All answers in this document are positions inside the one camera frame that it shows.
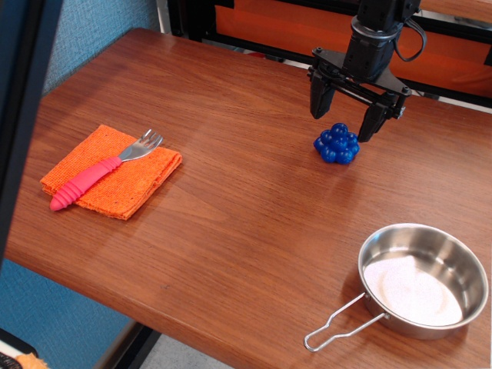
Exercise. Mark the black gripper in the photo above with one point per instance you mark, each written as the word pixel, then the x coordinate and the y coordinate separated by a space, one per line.
pixel 362 73

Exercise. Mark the blue toy grape cluster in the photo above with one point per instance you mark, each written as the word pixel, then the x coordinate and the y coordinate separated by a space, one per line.
pixel 337 145

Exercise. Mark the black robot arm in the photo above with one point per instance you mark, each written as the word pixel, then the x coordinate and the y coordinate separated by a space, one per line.
pixel 382 15

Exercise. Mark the stainless steel pot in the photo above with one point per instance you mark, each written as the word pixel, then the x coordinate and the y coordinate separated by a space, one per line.
pixel 417 281

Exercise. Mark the orange object bottom corner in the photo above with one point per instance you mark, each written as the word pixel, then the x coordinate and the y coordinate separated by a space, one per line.
pixel 30 361

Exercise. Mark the orange folded cloth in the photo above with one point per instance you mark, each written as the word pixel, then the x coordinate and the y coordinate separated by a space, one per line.
pixel 122 192

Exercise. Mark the orange panel black frame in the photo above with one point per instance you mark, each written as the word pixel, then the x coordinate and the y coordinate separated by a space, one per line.
pixel 455 63

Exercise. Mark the pink handled fork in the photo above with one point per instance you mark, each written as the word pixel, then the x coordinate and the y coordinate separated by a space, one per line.
pixel 73 189

